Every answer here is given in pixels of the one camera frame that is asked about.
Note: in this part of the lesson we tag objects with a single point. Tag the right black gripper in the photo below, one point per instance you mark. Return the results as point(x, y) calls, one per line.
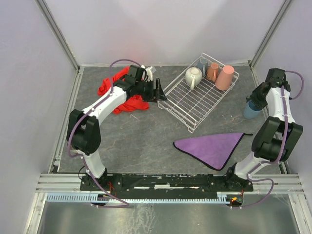
point(255, 100)

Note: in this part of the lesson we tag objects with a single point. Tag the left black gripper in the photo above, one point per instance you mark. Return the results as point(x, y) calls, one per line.
point(156, 89)

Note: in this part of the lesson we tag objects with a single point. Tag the cream ceramic mug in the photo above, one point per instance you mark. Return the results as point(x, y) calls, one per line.
point(193, 77)

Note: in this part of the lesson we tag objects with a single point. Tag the blue plastic cup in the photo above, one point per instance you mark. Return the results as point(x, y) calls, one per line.
point(251, 111)

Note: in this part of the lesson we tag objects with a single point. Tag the pink plastic tumbler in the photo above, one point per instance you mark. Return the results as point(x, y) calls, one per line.
point(224, 79)

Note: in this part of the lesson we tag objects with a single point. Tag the light blue ceramic mug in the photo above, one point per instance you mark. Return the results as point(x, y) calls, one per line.
point(203, 65)

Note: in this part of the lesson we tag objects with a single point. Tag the salmon pink ceramic mug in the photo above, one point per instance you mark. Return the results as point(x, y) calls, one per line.
point(212, 72)

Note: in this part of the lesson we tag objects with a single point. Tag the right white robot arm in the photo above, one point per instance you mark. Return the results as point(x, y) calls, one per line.
point(277, 137)

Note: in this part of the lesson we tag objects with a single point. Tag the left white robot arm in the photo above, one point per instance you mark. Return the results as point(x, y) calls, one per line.
point(83, 133)

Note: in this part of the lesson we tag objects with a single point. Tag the red crumpled cloth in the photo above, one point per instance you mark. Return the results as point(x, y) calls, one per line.
point(132, 104)

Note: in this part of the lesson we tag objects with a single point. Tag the purple microfiber cloth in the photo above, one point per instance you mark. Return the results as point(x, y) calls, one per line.
point(214, 151)

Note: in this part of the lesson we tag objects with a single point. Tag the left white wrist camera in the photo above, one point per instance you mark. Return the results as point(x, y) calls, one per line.
point(148, 74)

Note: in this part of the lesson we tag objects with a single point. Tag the white wire dish rack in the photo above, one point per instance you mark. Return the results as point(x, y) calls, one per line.
point(191, 107)

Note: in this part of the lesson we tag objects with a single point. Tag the black mounting base plate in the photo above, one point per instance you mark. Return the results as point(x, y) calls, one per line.
point(172, 186)

